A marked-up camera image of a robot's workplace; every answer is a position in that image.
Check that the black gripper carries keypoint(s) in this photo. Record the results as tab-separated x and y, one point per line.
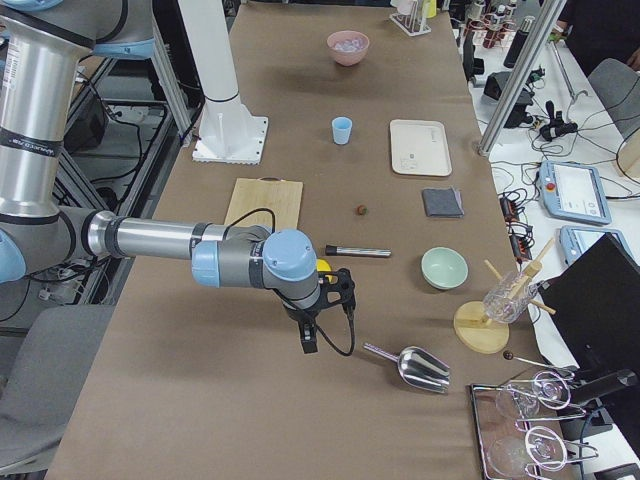
301	317

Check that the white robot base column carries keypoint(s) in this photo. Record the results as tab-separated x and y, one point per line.
227	132

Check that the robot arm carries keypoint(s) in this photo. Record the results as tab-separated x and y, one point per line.
47	40

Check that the steel ice scoop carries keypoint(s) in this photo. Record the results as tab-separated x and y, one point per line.
418	368

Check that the wooden cup tree stand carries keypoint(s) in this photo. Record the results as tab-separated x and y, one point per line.
483	326

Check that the light blue plastic cup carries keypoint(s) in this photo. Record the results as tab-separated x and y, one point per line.
341	130

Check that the pink bowl of ice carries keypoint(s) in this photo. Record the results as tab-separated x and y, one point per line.
347	47

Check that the yellow lemon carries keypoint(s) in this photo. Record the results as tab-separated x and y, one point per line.
323	266

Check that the red strawberry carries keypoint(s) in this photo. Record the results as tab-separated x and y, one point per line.
361	210

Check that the wooden cutting board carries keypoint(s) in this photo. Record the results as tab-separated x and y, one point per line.
282	197

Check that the light green bowl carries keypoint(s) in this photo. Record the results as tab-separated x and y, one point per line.
444	268

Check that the grey folded cloth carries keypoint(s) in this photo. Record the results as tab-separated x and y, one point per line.
442	202

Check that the clear glass on stand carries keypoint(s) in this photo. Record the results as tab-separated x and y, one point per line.
506	301

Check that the cream plastic tray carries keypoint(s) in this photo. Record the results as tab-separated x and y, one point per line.
419	147

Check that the wine glass rack tray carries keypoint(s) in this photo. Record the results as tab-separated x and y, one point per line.
517	427

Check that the black monitor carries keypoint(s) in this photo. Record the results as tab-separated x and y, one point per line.
597	307

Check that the white wire cup rack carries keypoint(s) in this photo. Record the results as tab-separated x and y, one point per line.
411	16

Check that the aluminium frame post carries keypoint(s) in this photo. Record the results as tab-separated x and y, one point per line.
549	13

